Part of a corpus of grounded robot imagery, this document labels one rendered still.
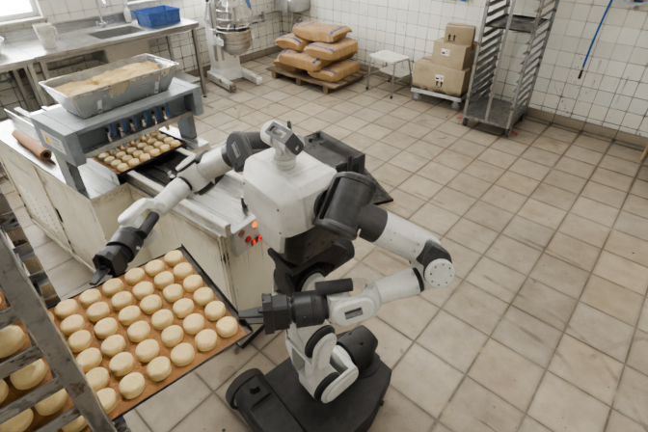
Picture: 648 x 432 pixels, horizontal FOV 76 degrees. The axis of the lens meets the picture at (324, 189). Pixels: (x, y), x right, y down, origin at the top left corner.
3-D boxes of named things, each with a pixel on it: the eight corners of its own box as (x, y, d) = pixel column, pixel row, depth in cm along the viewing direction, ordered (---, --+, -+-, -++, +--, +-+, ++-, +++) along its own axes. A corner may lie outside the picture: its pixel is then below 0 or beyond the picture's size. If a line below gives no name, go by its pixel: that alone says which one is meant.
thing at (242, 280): (162, 295, 256) (121, 172, 205) (206, 263, 279) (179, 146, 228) (242, 357, 221) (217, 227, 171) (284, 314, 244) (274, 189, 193)
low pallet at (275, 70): (265, 75, 580) (265, 67, 574) (304, 62, 631) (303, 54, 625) (334, 96, 518) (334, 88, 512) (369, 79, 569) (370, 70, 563)
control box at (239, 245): (231, 254, 185) (228, 230, 177) (269, 227, 201) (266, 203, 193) (237, 257, 184) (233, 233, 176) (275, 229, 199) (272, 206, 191)
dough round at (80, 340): (72, 337, 100) (69, 331, 99) (94, 333, 101) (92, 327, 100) (67, 355, 96) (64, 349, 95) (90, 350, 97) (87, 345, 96)
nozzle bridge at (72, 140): (55, 177, 212) (28, 116, 193) (174, 126, 259) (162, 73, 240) (89, 201, 195) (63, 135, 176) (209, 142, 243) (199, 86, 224)
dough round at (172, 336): (166, 351, 97) (164, 346, 96) (159, 337, 100) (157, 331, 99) (187, 340, 99) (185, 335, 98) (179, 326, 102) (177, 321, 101)
